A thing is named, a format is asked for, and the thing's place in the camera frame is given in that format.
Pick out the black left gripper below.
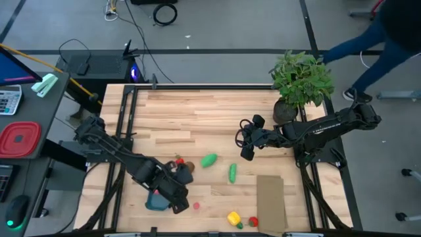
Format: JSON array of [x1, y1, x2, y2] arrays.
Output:
[[154, 160, 195, 215]]

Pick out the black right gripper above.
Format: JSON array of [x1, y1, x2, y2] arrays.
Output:
[[234, 114, 284, 162]]

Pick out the green toy fruit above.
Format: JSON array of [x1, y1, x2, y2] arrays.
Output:
[[201, 153, 218, 169]]

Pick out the teal tupperware container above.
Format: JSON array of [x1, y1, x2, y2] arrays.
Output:
[[145, 190, 172, 212]]

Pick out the red tupperware lid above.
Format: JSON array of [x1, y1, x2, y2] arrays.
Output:
[[0, 120, 42, 159]]

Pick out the dark round plant pot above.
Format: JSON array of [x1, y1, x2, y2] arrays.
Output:
[[272, 97, 299, 125]]

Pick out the yellow toy bell pepper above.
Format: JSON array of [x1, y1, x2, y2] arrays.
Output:
[[227, 211, 243, 230]]

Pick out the brown cardboard sheet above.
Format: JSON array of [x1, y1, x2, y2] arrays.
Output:
[[256, 174, 286, 234]]

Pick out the green leafy plant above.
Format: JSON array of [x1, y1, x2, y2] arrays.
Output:
[[268, 49, 335, 109]]

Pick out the black computer tower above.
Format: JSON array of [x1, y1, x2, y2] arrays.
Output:
[[55, 39, 145, 101]]

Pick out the black computer mouse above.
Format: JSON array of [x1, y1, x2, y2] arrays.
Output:
[[5, 194, 30, 230]]

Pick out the grey metal floor bar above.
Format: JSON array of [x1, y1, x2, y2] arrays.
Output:
[[376, 90, 421, 101]]

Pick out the grey side desk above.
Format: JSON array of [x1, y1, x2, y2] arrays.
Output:
[[0, 71, 70, 237]]

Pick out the mint green stapler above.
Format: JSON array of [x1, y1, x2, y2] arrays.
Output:
[[31, 72, 59, 98]]

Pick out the dark keyboard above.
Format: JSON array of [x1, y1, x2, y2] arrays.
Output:
[[0, 164, 14, 203]]

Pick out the person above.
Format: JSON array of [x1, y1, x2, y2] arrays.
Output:
[[320, 0, 421, 104]]

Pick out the grey leg with black caster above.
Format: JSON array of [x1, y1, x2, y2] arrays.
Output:
[[395, 212, 421, 222], [401, 168, 421, 184]]

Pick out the grey desk calculator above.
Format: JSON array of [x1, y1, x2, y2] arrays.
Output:
[[0, 84, 23, 116]]

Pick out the blue screen monitor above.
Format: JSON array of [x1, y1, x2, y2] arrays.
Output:
[[0, 45, 43, 87]]

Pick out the black cable bundle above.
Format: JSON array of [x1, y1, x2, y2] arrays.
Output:
[[299, 164, 351, 230], [78, 163, 128, 231]]

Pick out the long black floor cable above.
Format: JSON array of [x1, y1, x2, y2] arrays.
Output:
[[124, 0, 175, 84]]

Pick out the coiled black cable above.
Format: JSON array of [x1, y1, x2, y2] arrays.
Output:
[[153, 3, 178, 26]]

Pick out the white cable cluster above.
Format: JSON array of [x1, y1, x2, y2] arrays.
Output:
[[104, 0, 119, 22]]

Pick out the yellow cable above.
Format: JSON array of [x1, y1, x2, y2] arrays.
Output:
[[0, 43, 103, 106]]

